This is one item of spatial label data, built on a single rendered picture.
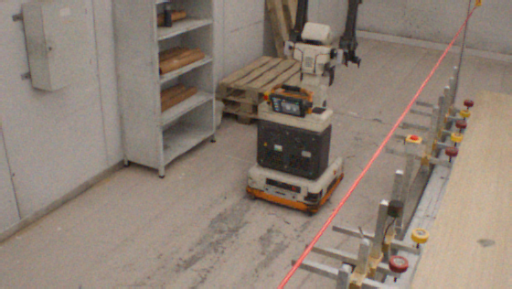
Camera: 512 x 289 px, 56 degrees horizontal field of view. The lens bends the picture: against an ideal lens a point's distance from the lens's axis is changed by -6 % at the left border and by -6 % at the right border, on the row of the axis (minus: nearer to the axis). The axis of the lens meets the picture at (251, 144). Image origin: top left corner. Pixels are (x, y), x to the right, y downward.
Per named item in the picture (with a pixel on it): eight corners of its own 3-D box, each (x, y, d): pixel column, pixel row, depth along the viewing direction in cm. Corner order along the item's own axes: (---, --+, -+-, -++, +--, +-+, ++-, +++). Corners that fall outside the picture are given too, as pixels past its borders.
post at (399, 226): (392, 229, 260) (406, 152, 241) (395, 224, 264) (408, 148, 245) (400, 231, 258) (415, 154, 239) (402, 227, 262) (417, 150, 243)
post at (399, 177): (379, 258, 240) (395, 170, 220) (381, 253, 243) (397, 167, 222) (387, 260, 239) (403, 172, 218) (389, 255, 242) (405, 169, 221)
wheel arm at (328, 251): (304, 251, 223) (304, 243, 222) (307, 247, 226) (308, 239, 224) (399, 280, 205) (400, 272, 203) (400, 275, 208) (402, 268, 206)
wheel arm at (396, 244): (331, 231, 243) (332, 224, 242) (334, 228, 246) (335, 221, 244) (419, 257, 225) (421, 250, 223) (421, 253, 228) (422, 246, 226)
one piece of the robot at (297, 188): (306, 197, 388) (307, 187, 384) (259, 184, 405) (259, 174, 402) (307, 196, 390) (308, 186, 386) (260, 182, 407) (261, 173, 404)
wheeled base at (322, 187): (315, 217, 391) (318, 188, 380) (244, 196, 418) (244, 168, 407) (344, 179, 445) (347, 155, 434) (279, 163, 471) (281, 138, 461)
